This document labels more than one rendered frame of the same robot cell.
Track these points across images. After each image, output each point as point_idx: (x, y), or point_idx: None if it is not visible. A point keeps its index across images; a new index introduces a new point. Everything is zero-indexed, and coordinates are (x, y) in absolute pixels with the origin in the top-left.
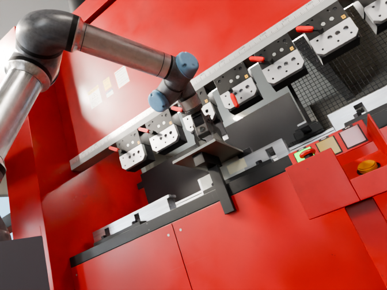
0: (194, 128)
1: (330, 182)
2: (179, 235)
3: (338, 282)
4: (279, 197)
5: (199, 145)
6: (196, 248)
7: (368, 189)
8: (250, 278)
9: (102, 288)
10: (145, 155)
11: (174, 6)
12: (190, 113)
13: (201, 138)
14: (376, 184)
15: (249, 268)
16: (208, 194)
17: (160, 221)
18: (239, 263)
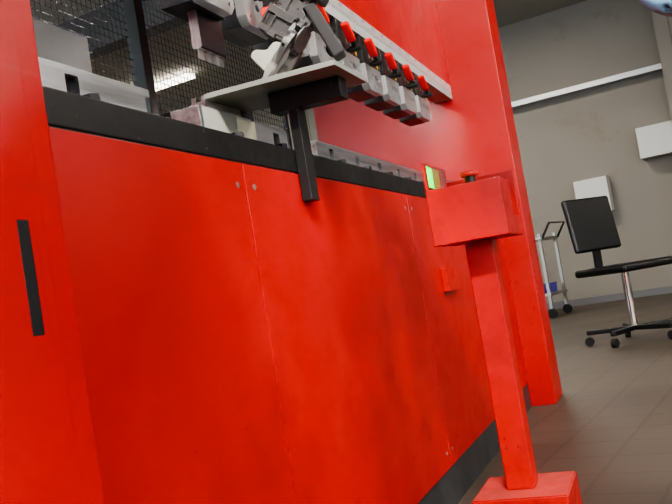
0: (332, 32)
1: (510, 208)
2: (252, 196)
3: (370, 345)
4: (339, 212)
5: (283, 55)
6: (272, 238)
7: (517, 227)
8: (320, 317)
9: (89, 245)
10: None
11: None
12: (325, 0)
13: (335, 57)
14: (518, 226)
15: (320, 302)
16: (286, 151)
17: (226, 147)
18: (312, 289)
